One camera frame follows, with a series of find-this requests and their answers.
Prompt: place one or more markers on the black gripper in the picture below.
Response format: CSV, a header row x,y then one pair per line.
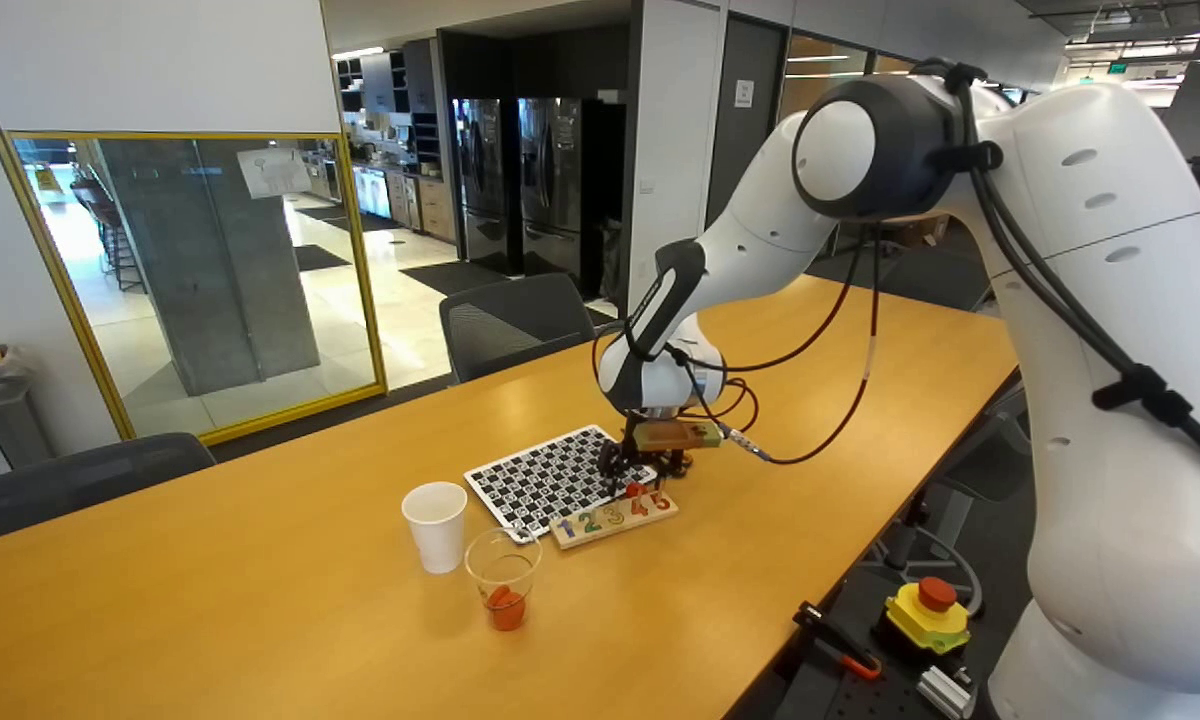
x,y
625,460

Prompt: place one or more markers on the orange disc with hole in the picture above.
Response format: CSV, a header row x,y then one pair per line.
x,y
504,609

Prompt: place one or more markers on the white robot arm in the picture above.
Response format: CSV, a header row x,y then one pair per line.
x,y
1087,223

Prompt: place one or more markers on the transparent plastic cup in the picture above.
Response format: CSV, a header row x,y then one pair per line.
x,y
499,562

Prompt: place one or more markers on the white paper cup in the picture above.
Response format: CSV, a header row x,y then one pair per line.
x,y
432,518

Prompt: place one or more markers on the wooden number puzzle board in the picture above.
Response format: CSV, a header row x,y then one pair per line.
x,y
612,518

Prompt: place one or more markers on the checkerboard marker sheet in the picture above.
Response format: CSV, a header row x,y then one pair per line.
x,y
556,477

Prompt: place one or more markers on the grey office chair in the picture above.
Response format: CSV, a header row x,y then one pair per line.
x,y
511,321

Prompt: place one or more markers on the black orange clamp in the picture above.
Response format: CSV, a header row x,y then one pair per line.
x,y
839,644

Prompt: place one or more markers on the yellow emergency stop button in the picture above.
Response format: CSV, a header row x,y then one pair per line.
x,y
930,614

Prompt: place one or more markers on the black office chair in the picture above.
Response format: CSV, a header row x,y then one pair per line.
x,y
92,477

